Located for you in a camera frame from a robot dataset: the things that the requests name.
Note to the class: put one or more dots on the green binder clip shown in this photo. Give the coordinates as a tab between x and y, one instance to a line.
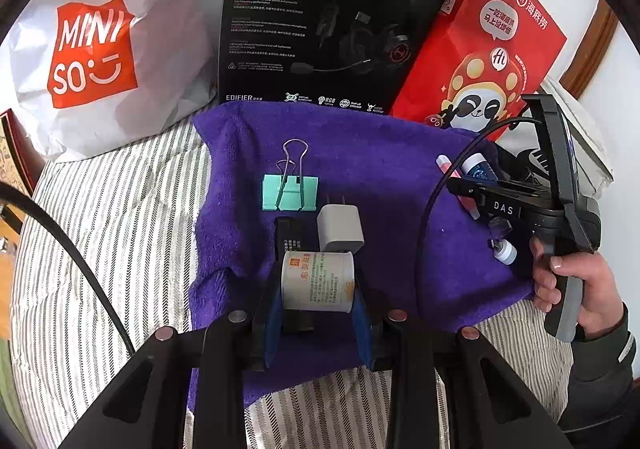
300	191

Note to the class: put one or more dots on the wooden door frame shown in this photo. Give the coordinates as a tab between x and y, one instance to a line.
595	44

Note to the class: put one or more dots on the white jar with printed label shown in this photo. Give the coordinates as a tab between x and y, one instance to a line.
315	284

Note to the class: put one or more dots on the pink tube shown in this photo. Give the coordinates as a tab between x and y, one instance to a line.
445	164

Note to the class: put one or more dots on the person's right forearm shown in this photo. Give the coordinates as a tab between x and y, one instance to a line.
600	379

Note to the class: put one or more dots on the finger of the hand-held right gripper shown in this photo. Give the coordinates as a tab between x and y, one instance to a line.
515	185
462	189

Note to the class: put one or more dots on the purple towel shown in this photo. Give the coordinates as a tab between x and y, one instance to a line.
390	169

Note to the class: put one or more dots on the red panda paper bag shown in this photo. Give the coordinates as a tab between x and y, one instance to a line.
450	54

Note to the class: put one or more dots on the striped bed sheet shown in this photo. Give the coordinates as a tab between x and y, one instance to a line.
125	229

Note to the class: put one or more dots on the white shopping bag red logo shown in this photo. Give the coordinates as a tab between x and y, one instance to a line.
165	4

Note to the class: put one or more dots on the white bottle with blue label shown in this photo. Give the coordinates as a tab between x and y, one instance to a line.
477	168

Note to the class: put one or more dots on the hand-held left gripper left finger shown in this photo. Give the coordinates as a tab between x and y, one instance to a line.
272	331

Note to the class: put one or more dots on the white charger plug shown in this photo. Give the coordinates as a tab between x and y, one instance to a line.
340	229

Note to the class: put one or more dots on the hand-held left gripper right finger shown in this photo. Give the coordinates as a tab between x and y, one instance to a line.
363	331

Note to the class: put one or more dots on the person's right hand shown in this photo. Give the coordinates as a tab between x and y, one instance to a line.
597	291

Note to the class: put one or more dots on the wooden furniture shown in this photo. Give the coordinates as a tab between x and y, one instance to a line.
15	154

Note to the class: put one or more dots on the black headset box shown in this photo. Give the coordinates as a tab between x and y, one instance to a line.
300	4

